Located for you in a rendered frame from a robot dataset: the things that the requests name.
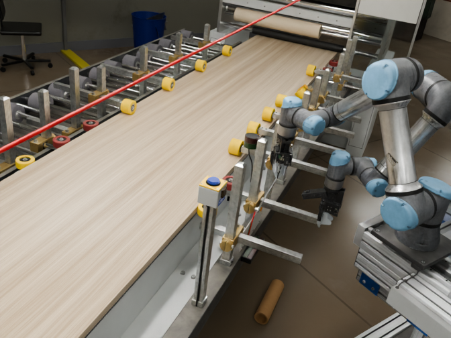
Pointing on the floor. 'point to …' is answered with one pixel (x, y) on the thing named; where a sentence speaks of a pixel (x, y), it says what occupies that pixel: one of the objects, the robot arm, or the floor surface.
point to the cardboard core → (269, 302)
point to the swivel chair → (11, 28)
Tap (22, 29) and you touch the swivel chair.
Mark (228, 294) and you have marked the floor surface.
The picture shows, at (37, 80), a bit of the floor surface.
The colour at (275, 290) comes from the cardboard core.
